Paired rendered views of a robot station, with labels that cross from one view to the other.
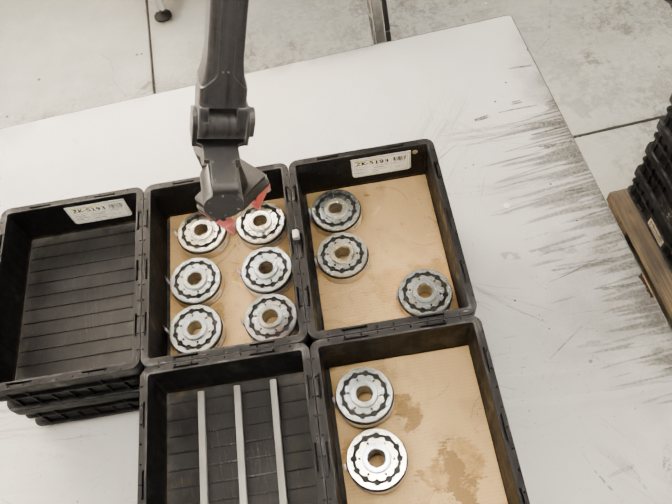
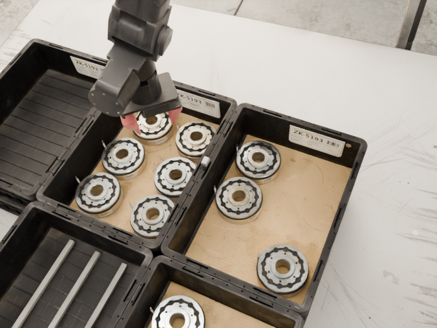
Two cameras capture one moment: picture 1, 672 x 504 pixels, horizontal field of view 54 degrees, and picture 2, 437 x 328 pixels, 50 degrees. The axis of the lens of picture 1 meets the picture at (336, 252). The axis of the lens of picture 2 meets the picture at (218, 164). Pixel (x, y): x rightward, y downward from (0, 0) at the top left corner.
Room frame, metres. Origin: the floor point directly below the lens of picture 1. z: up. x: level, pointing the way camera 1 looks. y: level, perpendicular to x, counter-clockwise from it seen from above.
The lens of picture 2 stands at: (0.23, -0.22, 1.76)
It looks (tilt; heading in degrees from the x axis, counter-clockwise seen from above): 58 degrees down; 29
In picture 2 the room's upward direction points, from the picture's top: 8 degrees counter-clockwise
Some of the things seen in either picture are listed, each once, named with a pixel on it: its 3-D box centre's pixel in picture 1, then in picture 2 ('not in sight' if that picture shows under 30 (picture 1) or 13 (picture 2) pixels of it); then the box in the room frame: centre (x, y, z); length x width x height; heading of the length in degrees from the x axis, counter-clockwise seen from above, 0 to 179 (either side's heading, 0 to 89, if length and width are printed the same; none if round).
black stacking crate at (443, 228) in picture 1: (376, 247); (268, 207); (0.66, -0.08, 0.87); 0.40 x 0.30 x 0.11; 178
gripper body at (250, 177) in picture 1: (226, 179); (142, 84); (0.65, 0.14, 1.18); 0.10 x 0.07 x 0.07; 131
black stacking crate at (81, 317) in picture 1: (79, 296); (42, 123); (0.68, 0.52, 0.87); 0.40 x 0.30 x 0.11; 178
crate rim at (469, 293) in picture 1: (375, 233); (268, 196); (0.66, -0.08, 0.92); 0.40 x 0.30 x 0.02; 178
